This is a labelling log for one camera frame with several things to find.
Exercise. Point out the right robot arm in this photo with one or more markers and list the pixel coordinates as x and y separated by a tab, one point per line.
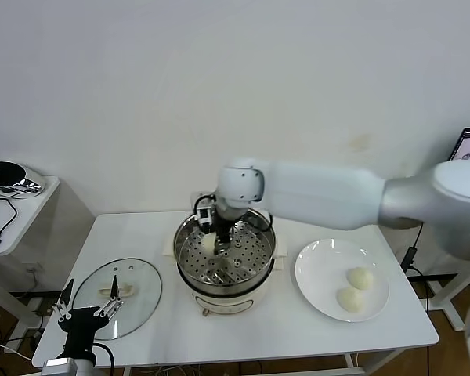
317	196

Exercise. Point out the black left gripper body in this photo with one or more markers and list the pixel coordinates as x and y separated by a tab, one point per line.
82	321

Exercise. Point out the chrome and black headset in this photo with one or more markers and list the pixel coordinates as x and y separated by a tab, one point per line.
4	174

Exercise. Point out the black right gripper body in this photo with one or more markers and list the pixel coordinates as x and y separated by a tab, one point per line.
224	223

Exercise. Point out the white round plate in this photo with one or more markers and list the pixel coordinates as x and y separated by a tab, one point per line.
325	266

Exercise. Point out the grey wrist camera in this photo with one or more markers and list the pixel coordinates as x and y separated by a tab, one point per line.
204	214
58	367

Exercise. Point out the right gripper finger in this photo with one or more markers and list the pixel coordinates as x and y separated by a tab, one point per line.
228	239
218	243

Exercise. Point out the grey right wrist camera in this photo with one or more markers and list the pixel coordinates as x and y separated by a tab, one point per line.
204	214

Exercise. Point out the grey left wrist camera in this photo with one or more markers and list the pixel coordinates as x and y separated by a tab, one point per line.
58	367

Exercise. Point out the stainless steel steamer basket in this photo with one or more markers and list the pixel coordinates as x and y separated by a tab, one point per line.
258	250

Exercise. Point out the steel steamer pot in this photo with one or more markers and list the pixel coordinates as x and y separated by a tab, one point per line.
223	304

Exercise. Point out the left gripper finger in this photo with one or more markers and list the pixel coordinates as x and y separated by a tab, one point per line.
64	307
111	304

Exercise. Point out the white wall socket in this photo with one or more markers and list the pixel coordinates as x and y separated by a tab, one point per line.
32	269

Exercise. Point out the round glass pot lid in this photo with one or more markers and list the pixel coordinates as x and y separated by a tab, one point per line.
141	286

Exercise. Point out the white side table with label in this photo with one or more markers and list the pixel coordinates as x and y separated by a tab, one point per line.
450	309

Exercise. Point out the white steamed baozi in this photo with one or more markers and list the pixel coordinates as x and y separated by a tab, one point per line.
360	278
350	299
207	243

